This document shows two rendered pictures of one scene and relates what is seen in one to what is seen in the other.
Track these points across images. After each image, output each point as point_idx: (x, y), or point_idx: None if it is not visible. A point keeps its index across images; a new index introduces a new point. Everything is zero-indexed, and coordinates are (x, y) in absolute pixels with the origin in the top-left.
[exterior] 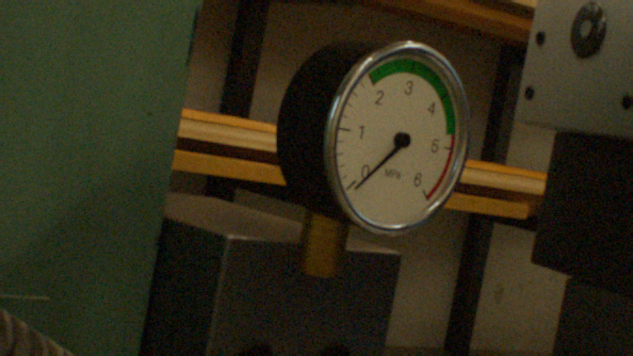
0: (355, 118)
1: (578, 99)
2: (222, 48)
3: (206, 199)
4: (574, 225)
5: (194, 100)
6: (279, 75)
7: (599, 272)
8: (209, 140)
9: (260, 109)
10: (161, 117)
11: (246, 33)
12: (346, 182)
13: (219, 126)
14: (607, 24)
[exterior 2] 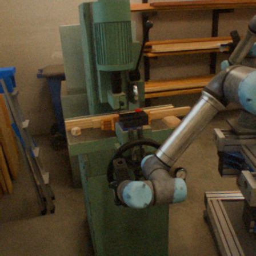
0: (178, 174)
1: (215, 143)
2: (208, 60)
3: (175, 167)
4: (219, 152)
5: (204, 71)
6: (220, 63)
7: (220, 159)
8: (205, 86)
9: (218, 70)
10: None
11: (212, 58)
12: (178, 178)
13: (207, 83)
14: (216, 138)
